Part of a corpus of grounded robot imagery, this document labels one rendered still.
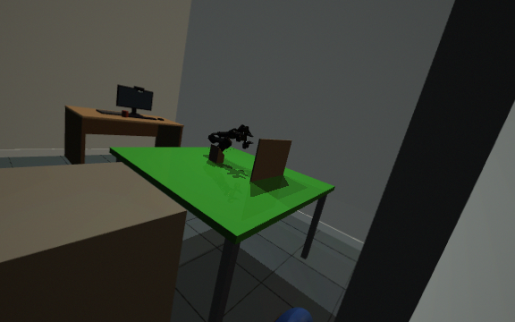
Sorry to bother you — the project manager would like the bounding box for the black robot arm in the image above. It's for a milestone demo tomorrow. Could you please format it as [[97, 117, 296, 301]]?
[[208, 124, 245, 152]]

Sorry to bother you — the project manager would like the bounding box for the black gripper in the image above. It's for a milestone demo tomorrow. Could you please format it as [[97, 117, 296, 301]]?
[[239, 126, 253, 149]]

